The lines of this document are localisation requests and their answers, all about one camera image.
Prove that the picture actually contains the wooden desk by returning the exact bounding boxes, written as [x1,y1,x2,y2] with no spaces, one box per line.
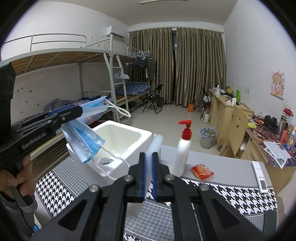
[209,90,295,194]

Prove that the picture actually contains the white remote control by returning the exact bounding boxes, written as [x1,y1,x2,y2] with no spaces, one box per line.
[252,161,268,193]

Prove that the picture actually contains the metal bunk bed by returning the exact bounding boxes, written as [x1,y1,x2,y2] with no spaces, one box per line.
[1,33,150,122]

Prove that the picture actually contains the blue face mask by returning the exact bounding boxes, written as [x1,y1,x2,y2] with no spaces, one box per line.
[61,119,132,181]
[77,96,131,120]

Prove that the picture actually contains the grey sock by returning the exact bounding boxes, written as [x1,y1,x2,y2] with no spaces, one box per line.
[98,157,113,165]

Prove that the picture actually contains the red snack packet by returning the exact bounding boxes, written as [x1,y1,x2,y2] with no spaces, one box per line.
[191,164,214,181]

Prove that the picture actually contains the orange floor container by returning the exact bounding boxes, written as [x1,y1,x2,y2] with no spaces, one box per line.
[188,103,194,113]

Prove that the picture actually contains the wooden chair smiley back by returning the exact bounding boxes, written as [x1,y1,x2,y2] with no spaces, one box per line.
[219,106,248,158]

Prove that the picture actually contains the black phone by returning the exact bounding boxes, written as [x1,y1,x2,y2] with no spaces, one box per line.
[262,210,277,236]

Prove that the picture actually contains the black folding chair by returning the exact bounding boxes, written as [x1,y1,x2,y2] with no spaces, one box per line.
[142,84,164,114]

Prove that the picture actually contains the white air conditioner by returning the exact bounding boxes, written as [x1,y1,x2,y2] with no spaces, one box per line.
[106,26,125,39]

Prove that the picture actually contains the ceiling tube light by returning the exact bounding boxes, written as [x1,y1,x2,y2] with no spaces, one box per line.
[140,0,188,4]

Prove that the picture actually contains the blue plaid quilt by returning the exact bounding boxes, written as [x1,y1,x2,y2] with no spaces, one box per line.
[43,97,96,112]

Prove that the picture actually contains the printed paper sheets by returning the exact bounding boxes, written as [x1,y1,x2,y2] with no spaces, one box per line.
[263,141,291,169]

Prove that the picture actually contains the anime girl poster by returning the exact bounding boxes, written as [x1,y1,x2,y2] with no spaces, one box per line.
[270,70,285,99]

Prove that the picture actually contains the white styrofoam box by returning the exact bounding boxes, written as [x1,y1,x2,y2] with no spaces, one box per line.
[66,120,152,187]

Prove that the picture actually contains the white thermos jug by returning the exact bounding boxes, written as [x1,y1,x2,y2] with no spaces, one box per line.
[203,113,210,123]

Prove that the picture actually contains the blue spray bottle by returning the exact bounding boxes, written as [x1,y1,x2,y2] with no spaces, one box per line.
[146,134,164,164]

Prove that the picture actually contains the brown curtains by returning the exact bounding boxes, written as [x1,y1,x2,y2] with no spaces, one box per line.
[129,28,226,107]

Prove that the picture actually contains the person's left hand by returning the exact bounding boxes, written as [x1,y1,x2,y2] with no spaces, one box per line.
[0,155,35,200]

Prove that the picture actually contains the white pump bottle red top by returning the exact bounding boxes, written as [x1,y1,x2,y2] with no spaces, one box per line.
[172,120,192,177]

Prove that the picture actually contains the houndstooth table mat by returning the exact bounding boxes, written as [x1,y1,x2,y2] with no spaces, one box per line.
[36,158,278,240]

